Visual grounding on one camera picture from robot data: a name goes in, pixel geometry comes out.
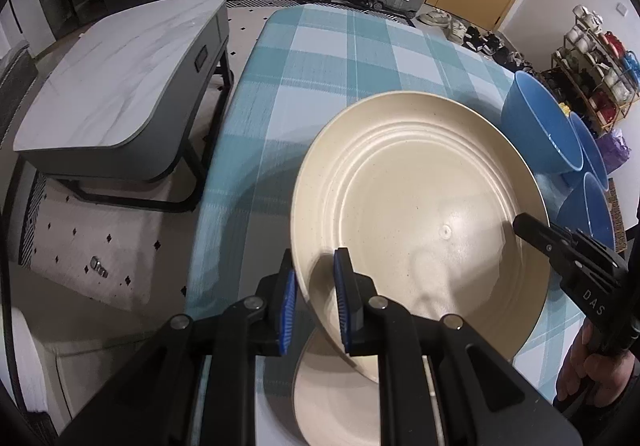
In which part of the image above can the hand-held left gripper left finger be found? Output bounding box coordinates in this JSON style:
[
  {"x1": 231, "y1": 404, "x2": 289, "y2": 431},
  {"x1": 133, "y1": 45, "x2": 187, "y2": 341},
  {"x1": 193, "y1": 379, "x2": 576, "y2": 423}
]
[{"x1": 55, "y1": 249, "x2": 301, "y2": 446}]

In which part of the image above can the grey sofa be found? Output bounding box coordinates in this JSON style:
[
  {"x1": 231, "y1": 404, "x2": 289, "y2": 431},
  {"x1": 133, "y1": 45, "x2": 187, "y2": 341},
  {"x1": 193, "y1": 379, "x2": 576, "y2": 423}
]
[{"x1": 0, "y1": 44, "x2": 41, "y2": 137}]

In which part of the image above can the pile of loose shoes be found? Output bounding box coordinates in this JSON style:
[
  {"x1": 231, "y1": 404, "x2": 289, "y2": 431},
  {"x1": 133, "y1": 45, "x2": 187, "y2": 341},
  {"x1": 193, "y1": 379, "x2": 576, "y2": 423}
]
[{"x1": 417, "y1": 9, "x2": 538, "y2": 72}]

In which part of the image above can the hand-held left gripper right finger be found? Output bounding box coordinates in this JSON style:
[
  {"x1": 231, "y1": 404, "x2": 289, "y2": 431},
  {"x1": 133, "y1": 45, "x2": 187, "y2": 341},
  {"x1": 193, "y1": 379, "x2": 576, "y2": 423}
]
[{"x1": 332, "y1": 247, "x2": 586, "y2": 446}]

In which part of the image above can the teal checked tablecloth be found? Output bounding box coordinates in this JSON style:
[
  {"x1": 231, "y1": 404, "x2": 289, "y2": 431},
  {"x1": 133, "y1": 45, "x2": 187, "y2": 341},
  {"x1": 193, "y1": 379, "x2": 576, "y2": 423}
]
[{"x1": 186, "y1": 4, "x2": 586, "y2": 446}]

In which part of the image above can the beige round plate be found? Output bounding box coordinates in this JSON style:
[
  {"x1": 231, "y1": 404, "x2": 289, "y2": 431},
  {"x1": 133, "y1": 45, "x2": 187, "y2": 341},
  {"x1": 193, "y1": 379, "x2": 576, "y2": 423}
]
[
  {"x1": 291, "y1": 326, "x2": 383, "y2": 446},
  {"x1": 290, "y1": 94, "x2": 552, "y2": 383}
]

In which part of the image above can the brown patterned doormat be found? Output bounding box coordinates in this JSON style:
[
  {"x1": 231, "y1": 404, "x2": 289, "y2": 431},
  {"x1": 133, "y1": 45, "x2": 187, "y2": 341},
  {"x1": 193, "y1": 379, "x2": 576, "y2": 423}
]
[{"x1": 606, "y1": 191, "x2": 630, "y2": 253}]

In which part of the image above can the person's right forearm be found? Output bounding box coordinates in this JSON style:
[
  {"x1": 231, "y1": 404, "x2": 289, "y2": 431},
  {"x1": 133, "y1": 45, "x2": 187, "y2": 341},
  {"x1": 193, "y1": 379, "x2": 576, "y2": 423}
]
[{"x1": 552, "y1": 391, "x2": 640, "y2": 446}]

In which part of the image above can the purple plastic bag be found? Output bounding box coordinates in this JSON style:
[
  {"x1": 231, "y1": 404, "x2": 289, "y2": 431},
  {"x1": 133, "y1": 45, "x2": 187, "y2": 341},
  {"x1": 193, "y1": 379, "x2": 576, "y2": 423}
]
[{"x1": 599, "y1": 129, "x2": 629, "y2": 173}]

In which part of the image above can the wooden shoe rack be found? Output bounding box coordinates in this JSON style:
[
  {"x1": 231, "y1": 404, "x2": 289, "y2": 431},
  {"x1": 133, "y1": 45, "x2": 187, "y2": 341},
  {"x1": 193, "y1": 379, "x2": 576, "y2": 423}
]
[{"x1": 551, "y1": 4, "x2": 640, "y2": 133}]

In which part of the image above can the grey marble coffee table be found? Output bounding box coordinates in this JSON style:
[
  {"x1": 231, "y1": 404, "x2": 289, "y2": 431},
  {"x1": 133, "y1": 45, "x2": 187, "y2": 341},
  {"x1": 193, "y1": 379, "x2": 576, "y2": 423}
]
[{"x1": 12, "y1": 0, "x2": 236, "y2": 213}]

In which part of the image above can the patterned rug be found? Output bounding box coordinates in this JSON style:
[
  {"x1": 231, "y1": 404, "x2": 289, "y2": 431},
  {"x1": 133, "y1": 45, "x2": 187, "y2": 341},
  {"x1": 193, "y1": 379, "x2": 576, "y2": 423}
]
[{"x1": 17, "y1": 0, "x2": 418, "y2": 312}]

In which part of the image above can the person's right hand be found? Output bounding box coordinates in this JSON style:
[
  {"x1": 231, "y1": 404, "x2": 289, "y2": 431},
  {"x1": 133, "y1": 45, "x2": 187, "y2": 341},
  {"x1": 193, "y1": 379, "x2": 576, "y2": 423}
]
[{"x1": 555, "y1": 321, "x2": 638, "y2": 407}]

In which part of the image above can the blue bowl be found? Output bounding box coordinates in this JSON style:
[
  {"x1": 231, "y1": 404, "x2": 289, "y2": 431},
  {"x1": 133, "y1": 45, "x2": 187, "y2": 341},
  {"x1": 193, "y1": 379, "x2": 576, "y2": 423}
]
[
  {"x1": 501, "y1": 71, "x2": 584, "y2": 174},
  {"x1": 556, "y1": 172, "x2": 616, "y2": 252},
  {"x1": 565, "y1": 113, "x2": 610, "y2": 192}
]

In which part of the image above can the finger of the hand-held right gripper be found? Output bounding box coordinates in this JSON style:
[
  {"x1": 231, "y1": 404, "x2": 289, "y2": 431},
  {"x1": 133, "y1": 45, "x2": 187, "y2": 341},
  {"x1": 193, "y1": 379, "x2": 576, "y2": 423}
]
[{"x1": 512, "y1": 213, "x2": 576, "y2": 267}]

